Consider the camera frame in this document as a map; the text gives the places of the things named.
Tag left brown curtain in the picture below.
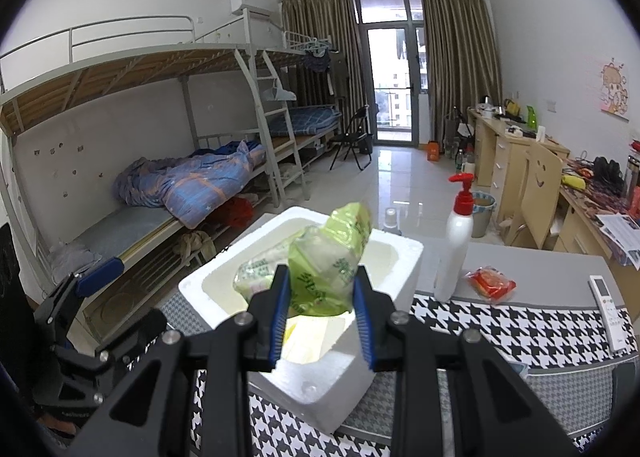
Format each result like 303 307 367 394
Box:
281 0 367 132

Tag right brown curtain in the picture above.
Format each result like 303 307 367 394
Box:
421 0 502 143

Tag white styrofoam box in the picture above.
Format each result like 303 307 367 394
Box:
177 204 426 437

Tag brown curtain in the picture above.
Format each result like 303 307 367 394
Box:
421 0 502 143
281 0 367 132

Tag cartoon girl poster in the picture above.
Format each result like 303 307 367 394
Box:
600 58 629 122

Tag white lotion pump bottle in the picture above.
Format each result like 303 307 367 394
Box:
434 172 474 302

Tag wooden desk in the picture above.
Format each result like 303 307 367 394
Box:
468 109 639 321

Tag glass balcony door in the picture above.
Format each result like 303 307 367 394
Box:
353 0 428 147

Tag green tissue pack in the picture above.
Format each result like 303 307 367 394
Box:
232 202 372 317

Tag orange detergent jug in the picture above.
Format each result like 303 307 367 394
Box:
425 140 440 162

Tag blue plaid quilt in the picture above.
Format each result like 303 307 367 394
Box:
112 140 266 229

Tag printed paper sheets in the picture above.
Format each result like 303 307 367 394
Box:
597 214 640 269

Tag metal bunk bed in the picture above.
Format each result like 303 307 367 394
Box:
1 12 340 341

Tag houndstooth table cloth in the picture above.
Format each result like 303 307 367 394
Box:
154 286 640 457

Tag red snack packet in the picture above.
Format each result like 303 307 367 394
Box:
465 266 516 303

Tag wooden smiley chair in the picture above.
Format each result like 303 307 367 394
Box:
506 143 564 249

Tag white air conditioner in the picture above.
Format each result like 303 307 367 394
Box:
230 0 274 17

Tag white remote control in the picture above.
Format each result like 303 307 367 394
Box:
589 275 627 354

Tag black folding chair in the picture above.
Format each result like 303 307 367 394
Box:
330 105 373 171

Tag trash bin with bag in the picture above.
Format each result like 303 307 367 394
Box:
472 190 497 239

